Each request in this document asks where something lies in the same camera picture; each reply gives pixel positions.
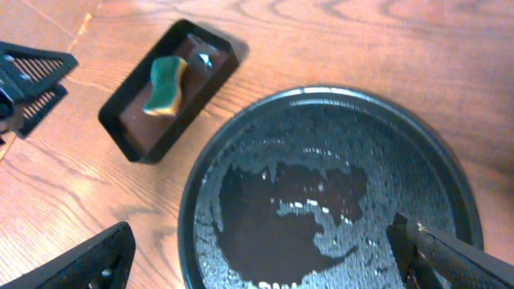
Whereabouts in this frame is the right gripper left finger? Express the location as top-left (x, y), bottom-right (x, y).
top-left (2, 222), bottom-right (136, 289)

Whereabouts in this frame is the green yellow sponge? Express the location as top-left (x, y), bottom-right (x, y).
top-left (142, 55), bottom-right (188, 116)

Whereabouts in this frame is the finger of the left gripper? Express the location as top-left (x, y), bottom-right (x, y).
top-left (1, 42), bottom-right (78, 98)
top-left (16, 84), bottom-right (67, 139)

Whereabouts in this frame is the rectangular black tray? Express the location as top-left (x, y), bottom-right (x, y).
top-left (98, 19), bottom-right (244, 164)

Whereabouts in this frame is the round black tray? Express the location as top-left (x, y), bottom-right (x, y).
top-left (177, 86), bottom-right (483, 288)

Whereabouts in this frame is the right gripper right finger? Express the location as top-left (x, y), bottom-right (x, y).
top-left (386, 213), bottom-right (513, 288)

